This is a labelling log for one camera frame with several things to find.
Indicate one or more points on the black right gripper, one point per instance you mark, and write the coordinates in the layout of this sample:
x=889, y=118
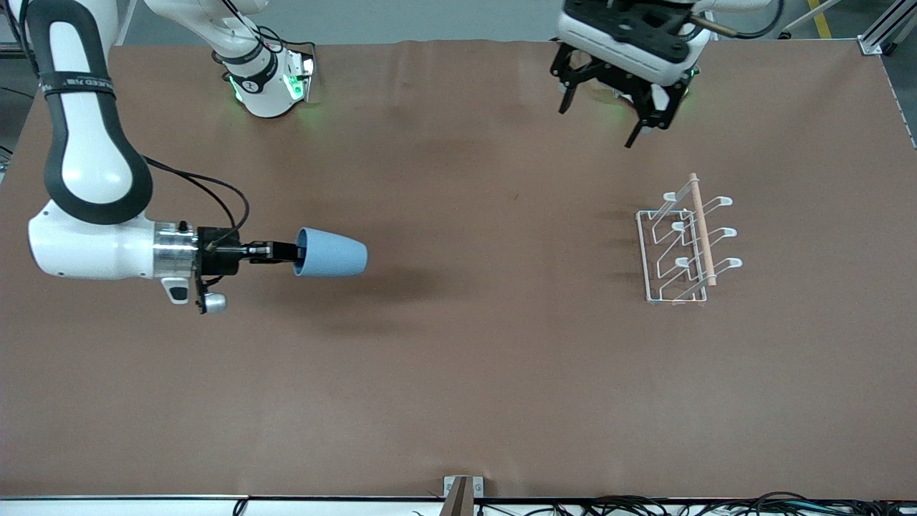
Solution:
x=219, y=252

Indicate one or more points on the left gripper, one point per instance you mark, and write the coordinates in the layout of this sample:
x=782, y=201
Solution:
x=615, y=74

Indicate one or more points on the blue plastic cup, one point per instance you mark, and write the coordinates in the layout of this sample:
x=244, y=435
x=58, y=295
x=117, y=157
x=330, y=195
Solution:
x=333, y=254

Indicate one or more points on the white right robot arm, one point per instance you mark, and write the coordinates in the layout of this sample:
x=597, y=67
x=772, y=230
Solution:
x=93, y=165

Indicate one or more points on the brown paper table cover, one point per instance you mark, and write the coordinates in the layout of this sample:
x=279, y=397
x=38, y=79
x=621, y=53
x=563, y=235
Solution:
x=458, y=358

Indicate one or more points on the aluminium frame profile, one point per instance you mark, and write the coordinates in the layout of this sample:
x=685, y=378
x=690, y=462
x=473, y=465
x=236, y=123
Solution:
x=877, y=36

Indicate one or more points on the metal bracket with post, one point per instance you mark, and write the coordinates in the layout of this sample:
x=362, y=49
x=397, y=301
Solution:
x=462, y=502

